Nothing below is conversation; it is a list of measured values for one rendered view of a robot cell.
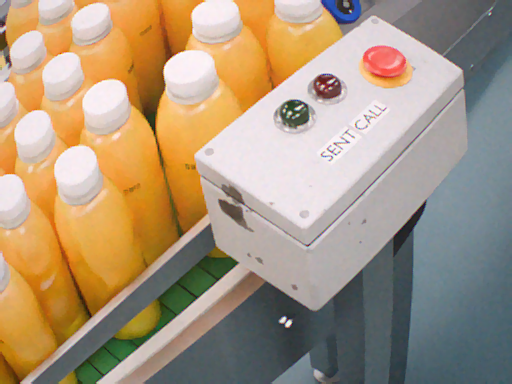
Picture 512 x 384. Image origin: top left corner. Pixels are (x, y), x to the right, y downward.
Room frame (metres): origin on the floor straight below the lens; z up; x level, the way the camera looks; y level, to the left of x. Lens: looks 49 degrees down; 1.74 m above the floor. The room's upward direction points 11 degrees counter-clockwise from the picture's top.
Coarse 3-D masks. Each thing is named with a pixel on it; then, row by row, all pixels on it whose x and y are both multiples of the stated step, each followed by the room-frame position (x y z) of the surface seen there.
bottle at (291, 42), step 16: (272, 16) 0.77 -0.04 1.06; (288, 16) 0.76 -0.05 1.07; (320, 16) 0.76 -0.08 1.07; (272, 32) 0.76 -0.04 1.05; (288, 32) 0.75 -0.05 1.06; (304, 32) 0.74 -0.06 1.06; (320, 32) 0.74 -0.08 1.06; (336, 32) 0.75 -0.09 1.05; (272, 48) 0.75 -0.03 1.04; (288, 48) 0.74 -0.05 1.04; (304, 48) 0.74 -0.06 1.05; (320, 48) 0.74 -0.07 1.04; (272, 64) 0.75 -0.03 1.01; (288, 64) 0.74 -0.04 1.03; (304, 64) 0.73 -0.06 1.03; (272, 80) 0.76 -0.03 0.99
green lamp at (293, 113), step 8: (280, 104) 0.61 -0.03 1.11; (288, 104) 0.61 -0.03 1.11; (296, 104) 0.61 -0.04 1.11; (304, 104) 0.61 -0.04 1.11; (280, 112) 0.61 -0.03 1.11; (288, 112) 0.60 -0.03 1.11; (296, 112) 0.60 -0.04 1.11; (304, 112) 0.60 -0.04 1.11; (280, 120) 0.60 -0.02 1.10; (288, 120) 0.60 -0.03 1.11; (296, 120) 0.60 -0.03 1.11; (304, 120) 0.60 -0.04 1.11
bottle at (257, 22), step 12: (240, 0) 0.79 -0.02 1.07; (252, 0) 0.79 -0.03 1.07; (264, 0) 0.79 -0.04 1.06; (240, 12) 0.79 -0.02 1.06; (252, 12) 0.79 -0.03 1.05; (264, 12) 0.79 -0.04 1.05; (252, 24) 0.79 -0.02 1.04; (264, 24) 0.79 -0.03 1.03; (264, 36) 0.79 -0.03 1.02; (264, 48) 0.79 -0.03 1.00
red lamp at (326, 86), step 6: (318, 78) 0.63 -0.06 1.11; (324, 78) 0.63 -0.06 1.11; (330, 78) 0.63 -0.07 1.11; (336, 78) 0.63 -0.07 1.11; (312, 84) 0.63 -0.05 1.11; (318, 84) 0.63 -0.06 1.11; (324, 84) 0.63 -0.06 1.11; (330, 84) 0.62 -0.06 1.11; (336, 84) 0.62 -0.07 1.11; (318, 90) 0.62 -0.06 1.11; (324, 90) 0.62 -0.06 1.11; (330, 90) 0.62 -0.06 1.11; (336, 90) 0.62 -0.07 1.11; (324, 96) 0.62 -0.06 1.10; (330, 96) 0.62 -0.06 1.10
